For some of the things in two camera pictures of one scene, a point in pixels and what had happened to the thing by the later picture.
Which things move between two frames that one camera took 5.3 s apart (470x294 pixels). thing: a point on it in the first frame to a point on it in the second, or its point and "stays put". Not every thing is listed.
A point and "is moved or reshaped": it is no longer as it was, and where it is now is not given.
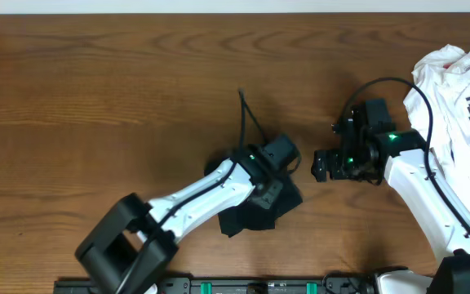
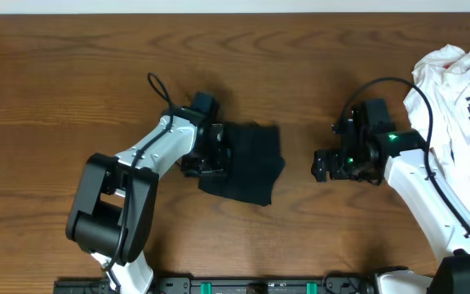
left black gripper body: (268, 194) to (213, 153)
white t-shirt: (461, 88) stays put
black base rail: (223, 285) stays put
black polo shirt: (250, 216) is moved or reshaped
